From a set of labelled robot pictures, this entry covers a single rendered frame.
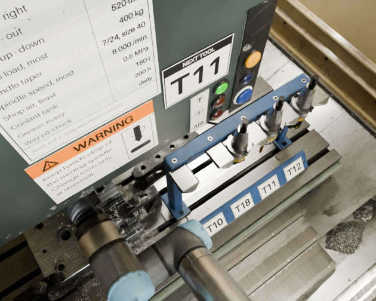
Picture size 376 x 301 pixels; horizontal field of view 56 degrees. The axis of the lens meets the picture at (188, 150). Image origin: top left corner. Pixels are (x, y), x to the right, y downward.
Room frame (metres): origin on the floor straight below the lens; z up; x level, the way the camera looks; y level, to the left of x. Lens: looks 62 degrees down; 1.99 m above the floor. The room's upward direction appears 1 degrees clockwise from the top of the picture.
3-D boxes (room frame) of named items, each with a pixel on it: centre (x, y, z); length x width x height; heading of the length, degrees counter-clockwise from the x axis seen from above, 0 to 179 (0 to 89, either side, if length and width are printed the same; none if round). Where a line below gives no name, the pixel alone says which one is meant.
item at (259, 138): (0.46, -0.17, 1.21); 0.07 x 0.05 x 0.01; 36
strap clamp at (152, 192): (0.35, 0.14, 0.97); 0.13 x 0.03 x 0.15; 126
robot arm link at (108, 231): (0.15, 0.15, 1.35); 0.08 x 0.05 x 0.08; 126
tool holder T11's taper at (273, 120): (0.49, -0.22, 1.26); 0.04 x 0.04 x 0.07
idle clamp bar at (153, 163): (0.53, 0.07, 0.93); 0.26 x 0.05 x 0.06; 131
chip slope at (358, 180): (0.70, -0.25, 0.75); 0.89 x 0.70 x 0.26; 36
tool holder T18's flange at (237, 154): (0.43, -0.13, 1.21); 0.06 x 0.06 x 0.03
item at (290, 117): (0.52, -0.26, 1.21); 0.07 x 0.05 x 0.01; 36
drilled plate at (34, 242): (0.28, 0.31, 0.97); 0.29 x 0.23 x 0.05; 126
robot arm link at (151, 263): (0.10, 0.10, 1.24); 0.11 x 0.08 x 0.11; 125
